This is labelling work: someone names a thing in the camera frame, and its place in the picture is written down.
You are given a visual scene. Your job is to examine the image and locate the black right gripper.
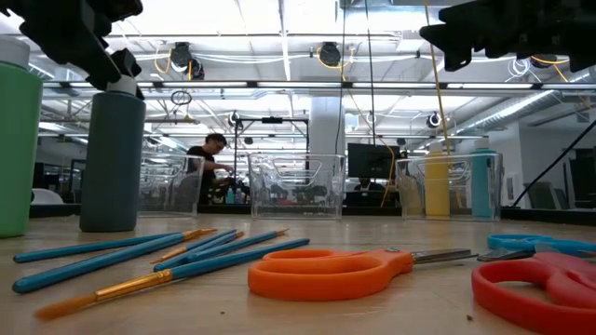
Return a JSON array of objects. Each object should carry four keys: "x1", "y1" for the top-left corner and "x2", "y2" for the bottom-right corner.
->
[{"x1": 418, "y1": 0, "x2": 596, "y2": 74}]

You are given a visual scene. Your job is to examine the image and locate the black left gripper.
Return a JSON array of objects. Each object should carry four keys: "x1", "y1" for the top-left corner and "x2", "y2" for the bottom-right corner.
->
[{"x1": 0, "y1": 0, "x2": 145, "y2": 101}]

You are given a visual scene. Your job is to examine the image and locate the dark teal paint bottle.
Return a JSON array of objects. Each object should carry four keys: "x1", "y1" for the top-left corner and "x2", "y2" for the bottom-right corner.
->
[{"x1": 78, "y1": 76, "x2": 147, "y2": 234}]

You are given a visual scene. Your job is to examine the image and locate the green paint bottle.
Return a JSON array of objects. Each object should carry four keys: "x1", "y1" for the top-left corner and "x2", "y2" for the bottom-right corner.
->
[{"x1": 0, "y1": 34, "x2": 45, "y2": 240}]

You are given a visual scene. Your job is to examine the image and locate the clear plastic bin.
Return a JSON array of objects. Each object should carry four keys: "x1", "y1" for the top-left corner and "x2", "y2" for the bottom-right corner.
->
[
  {"x1": 137, "y1": 151, "x2": 207, "y2": 219},
  {"x1": 395, "y1": 152, "x2": 505, "y2": 222},
  {"x1": 247, "y1": 152, "x2": 347, "y2": 221}
]

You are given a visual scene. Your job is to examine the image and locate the yellow paint bottle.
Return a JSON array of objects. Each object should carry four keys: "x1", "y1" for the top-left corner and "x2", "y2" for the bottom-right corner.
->
[{"x1": 424, "y1": 139, "x2": 452, "y2": 218}]

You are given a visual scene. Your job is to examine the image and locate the light blue paint bottle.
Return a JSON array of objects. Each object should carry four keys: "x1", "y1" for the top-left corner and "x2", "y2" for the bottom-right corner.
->
[{"x1": 470, "y1": 137, "x2": 497, "y2": 221}]

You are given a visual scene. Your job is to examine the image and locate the orange handled scissors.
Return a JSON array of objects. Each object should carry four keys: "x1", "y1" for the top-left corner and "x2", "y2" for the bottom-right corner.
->
[{"x1": 246, "y1": 248, "x2": 480, "y2": 302}]

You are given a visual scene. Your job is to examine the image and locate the blue handled scissors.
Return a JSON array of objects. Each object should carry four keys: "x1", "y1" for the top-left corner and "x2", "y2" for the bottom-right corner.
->
[{"x1": 477, "y1": 233, "x2": 596, "y2": 261}]

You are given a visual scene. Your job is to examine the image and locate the red handled scissors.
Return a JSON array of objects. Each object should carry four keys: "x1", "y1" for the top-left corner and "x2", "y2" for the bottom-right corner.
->
[{"x1": 470, "y1": 252, "x2": 596, "y2": 335}]

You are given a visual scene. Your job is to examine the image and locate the person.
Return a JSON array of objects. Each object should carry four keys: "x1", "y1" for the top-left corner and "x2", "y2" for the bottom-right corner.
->
[{"x1": 185, "y1": 132, "x2": 237, "y2": 206}]

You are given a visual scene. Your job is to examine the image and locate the black computer monitor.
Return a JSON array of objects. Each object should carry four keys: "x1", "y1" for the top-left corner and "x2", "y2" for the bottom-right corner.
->
[{"x1": 346, "y1": 142, "x2": 401, "y2": 181}]

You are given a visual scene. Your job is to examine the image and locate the white trash can lid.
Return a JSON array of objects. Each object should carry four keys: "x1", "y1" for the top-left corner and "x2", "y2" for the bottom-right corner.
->
[{"x1": 30, "y1": 187, "x2": 65, "y2": 206}]

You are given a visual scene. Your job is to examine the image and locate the white pillar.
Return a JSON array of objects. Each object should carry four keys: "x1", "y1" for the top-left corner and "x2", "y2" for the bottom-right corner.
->
[{"x1": 309, "y1": 96, "x2": 346, "y2": 157}]

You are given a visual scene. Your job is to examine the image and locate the black diagonal strut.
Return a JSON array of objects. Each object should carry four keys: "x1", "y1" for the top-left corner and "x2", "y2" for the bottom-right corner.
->
[{"x1": 510, "y1": 118, "x2": 596, "y2": 209}]

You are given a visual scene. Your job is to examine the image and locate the long ceiling light strip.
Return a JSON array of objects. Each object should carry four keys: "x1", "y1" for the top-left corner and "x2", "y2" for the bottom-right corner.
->
[{"x1": 41, "y1": 80, "x2": 596, "y2": 90}]

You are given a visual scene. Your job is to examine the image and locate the grey office chair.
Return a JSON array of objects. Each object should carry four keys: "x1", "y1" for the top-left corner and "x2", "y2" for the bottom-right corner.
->
[{"x1": 523, "y1": 180, "x2": 570, "y2": 210}]

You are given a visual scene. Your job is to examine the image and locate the yellow cable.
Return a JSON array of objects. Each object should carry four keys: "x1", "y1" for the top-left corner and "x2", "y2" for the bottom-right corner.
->
[{"x1": 422, "y1": 0, "x2": 453, "y2": 155}]

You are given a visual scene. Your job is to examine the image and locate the silver ventilation duct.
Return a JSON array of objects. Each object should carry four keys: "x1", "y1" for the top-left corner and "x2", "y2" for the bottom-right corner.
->
[{"x1": 479, "y1": 64, "x2": 596, "y2": 132}]

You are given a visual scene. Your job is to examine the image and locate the black hanging cable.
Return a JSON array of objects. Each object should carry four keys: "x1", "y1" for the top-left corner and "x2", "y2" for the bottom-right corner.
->
[{"x1": 334, "y1": 0, "x2": 347, "y2": 155}]

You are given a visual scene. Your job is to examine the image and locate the black camera rig frame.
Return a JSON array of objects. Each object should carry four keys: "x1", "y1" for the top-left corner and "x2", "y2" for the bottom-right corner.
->
[{"x1": 234, "y1": 115, "x2": 311, "y2": 157}]

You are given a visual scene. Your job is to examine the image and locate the black aluminium table frame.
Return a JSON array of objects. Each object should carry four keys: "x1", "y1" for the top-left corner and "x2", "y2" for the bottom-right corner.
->
[{"x1": 28, "y1": 202, "x2": 596, "y2": 228}]

